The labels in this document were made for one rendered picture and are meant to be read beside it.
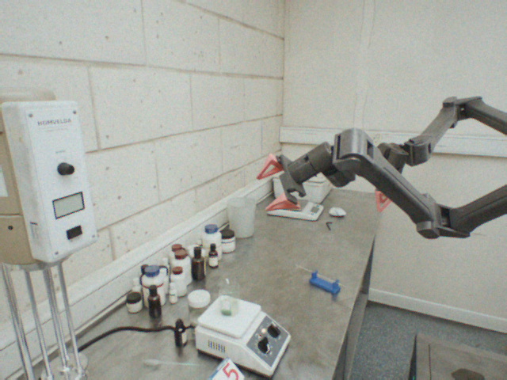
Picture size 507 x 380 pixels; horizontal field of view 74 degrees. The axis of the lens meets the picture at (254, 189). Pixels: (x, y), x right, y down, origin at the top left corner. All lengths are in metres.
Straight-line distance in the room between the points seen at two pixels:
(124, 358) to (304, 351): 0.43
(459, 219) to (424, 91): 1.18
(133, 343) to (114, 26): 0.84
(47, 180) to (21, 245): 0.10
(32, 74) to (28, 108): 0.46
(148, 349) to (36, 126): 0.64
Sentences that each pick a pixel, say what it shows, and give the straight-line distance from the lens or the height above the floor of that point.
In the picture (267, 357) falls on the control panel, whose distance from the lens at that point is 0.84.
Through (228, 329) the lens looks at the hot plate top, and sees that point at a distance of 0.83.
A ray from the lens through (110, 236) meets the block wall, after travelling 1.10.
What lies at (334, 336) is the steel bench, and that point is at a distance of 0.97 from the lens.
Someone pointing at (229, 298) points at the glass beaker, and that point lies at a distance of 0.83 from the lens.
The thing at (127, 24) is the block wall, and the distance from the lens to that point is 1.13.
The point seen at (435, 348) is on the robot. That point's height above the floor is 0.36.
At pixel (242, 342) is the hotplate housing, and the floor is 0.82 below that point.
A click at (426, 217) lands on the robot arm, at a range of 0.99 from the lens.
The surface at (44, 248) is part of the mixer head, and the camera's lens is 0.50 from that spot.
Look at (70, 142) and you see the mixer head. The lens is 0.49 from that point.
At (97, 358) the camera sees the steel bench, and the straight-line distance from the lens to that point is 0.97.
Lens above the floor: 1.37
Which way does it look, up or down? 17 degrees down
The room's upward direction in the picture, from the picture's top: straight up
